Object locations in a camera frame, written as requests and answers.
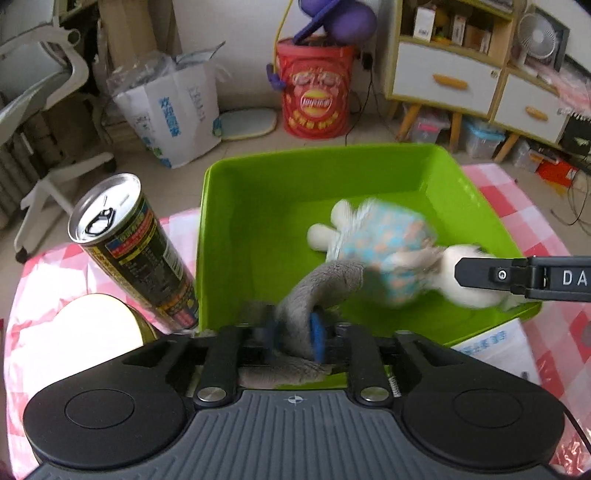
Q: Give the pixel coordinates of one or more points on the grey office chair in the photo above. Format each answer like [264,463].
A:
[40,67]

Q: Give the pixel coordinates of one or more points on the blue white milk carton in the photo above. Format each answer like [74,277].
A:
[505,347]

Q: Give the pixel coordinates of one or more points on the black yellow drink can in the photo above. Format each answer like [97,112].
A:
[116,226]

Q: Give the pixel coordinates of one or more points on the plush doll blue dress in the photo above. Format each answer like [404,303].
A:
[380,251]

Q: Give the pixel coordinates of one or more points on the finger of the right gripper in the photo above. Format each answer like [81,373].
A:
[554,278]

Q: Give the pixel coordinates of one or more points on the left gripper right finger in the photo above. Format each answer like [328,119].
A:
[351,346]

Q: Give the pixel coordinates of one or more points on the white blue paper bag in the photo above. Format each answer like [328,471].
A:
[171,103]

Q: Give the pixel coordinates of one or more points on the wooden shelf cabinet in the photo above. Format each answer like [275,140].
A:
[439,73]

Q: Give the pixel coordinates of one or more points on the green plastic bin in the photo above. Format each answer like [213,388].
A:
[256,211]

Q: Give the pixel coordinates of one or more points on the red chips bucket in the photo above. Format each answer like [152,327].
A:
[314,80]

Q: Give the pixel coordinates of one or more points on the clear storage box pink label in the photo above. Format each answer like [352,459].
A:
[430,123]

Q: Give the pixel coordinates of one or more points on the white round floor scale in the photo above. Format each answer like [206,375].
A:
[247,123]

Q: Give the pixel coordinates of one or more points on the pink checkered tablecloth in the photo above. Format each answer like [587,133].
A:
[559,336]

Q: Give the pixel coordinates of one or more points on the red box on floor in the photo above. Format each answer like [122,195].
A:
[558,172]

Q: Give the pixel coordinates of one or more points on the purple hopper ball toy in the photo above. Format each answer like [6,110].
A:
[346,22]

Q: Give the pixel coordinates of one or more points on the gold lid clear jar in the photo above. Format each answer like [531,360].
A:
[103,321]

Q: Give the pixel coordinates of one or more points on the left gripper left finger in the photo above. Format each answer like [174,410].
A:
[232,350]

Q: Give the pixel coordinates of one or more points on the white desk fan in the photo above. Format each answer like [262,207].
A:
[536,37]

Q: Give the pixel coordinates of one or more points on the low wooden drawer cabinet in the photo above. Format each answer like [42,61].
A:
[527,108]

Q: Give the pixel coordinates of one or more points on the clear storage box blue lid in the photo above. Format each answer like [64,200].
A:
[481,139]

